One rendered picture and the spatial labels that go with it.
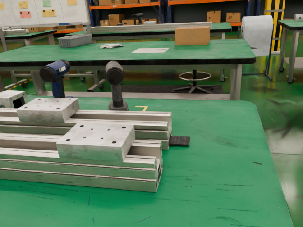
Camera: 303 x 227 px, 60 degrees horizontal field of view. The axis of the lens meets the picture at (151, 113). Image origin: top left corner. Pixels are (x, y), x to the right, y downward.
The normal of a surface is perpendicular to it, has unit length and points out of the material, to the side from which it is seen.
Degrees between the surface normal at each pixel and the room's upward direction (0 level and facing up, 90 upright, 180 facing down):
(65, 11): 90
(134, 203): 0
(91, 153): 90
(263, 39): 102
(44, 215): 0
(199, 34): 88
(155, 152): 90
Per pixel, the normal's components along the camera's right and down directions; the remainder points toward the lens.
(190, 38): -0.33, 0.37
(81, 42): 0.83, 0.17
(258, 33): -0.15, 0.55
